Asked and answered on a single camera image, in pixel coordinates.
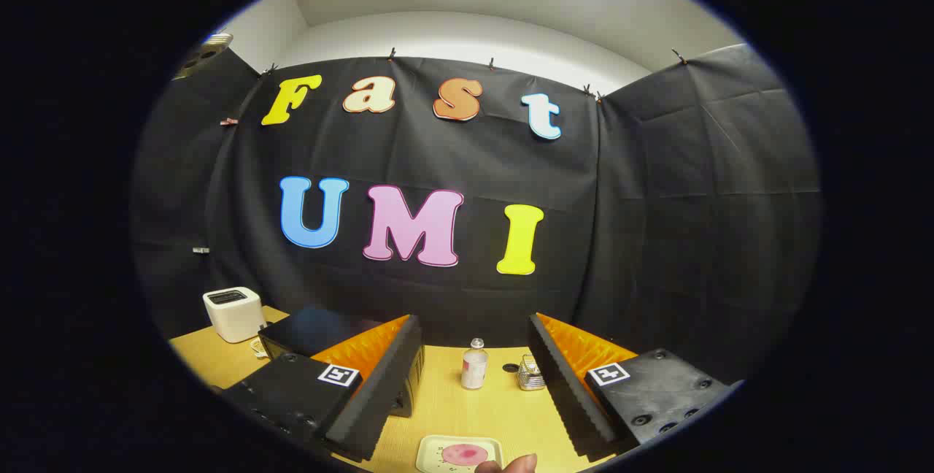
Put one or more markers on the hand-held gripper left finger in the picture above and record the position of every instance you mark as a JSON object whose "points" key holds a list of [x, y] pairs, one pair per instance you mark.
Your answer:
{"points": [[390, 385]]}

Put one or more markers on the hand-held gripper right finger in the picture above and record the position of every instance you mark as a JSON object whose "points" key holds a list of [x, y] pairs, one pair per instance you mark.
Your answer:
{"points": [[565, 385]]}

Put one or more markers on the cream square plate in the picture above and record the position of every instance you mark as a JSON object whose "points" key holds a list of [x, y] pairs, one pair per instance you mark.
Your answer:
{"points": [[434, 451]]}

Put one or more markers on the black toaster oven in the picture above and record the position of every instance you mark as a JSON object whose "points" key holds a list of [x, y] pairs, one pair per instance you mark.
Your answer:
{"points": [[306, 331]]}

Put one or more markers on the pink ham slice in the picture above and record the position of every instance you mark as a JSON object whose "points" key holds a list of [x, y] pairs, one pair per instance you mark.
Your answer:
{"points": [[464, 454]]}

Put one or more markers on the white toaster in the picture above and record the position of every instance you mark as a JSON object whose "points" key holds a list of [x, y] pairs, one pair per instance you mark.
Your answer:
{"points": [[233, 316]]}

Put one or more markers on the clear bottle with pink label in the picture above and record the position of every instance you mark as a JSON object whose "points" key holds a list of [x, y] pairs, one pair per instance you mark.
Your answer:
{"points": [[474, 367]]}

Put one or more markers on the small white dish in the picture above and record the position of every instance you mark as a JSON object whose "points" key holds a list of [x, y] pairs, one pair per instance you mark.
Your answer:
{"points": [[257, 346]]}

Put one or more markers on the black backdrop cloth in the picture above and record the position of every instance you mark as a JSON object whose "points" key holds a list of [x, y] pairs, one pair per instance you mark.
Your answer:
{"points": [[657, 203]]}

